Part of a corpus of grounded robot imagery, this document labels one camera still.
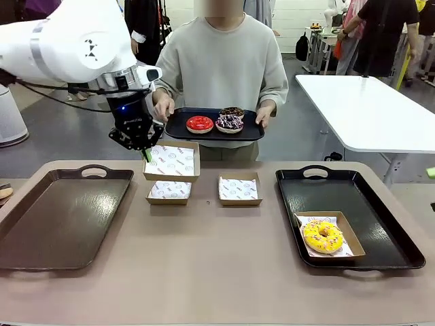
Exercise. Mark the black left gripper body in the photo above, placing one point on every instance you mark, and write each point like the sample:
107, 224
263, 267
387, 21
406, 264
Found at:
132, 112

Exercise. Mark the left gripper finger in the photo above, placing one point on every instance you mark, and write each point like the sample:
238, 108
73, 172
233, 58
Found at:
125, 141
155, 134

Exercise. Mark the small black serving tray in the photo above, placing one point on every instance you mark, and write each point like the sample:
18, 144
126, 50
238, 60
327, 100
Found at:
176, 130

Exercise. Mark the red glazed donut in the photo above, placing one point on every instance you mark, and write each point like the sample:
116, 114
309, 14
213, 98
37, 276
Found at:
193, 125

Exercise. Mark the brown cardboard food box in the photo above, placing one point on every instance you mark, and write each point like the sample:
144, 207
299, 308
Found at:
353, 237
240, 203
168, 202
170, 178

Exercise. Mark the purple white drizzled donut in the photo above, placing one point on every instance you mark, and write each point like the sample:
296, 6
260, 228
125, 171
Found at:
224, 126

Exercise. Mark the chocolate sprinkled donut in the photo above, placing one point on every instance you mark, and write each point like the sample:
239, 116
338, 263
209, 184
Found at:
231, 110

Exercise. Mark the yellow sprinkled donut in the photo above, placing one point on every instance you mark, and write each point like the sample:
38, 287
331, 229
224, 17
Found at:
312, 234

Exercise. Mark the person's right forearm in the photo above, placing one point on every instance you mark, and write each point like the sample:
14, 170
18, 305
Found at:
166, 81

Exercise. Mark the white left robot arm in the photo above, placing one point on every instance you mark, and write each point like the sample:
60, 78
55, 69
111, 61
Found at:
68, 40

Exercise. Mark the person's left forearm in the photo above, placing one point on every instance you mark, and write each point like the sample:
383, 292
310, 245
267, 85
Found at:
273, 90

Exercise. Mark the large black serving tray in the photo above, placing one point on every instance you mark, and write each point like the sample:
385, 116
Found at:
374, 203

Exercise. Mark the large brown serving tray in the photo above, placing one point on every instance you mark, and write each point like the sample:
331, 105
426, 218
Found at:
61, 220

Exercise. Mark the person's right hand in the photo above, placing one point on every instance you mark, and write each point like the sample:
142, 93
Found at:
164, 107

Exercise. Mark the person's left hand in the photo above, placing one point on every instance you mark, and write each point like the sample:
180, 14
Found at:
264, 113

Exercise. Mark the purple cape mannequin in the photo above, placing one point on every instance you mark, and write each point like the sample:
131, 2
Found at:
79, 96

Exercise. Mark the white side table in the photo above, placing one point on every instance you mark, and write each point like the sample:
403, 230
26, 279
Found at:
360, 112

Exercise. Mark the person in beige sweater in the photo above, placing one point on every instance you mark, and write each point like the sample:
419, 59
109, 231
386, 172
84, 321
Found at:
221, 61

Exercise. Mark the small black floor object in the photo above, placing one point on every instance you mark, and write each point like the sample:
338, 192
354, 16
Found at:
333, 156

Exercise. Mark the black stand pole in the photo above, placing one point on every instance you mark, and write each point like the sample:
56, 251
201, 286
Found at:
365, 74

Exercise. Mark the brown topped plain donut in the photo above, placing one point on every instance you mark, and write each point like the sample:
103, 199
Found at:
5, 193

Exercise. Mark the bystander in black clothes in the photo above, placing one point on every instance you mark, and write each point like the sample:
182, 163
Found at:
384, 34

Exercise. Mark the pink top grey trouser mannequin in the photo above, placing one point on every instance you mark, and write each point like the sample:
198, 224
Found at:
348, 40

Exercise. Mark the grey hoodie mannequin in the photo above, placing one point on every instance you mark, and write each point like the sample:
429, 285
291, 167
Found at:
258, 12

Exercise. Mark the black hanging bag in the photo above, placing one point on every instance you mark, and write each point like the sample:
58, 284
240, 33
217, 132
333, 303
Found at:
302, 47

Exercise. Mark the wood top background desk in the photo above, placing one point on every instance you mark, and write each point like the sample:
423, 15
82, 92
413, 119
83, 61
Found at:
321, 34

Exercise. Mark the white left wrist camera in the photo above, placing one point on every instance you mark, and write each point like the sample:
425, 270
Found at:
150, 73

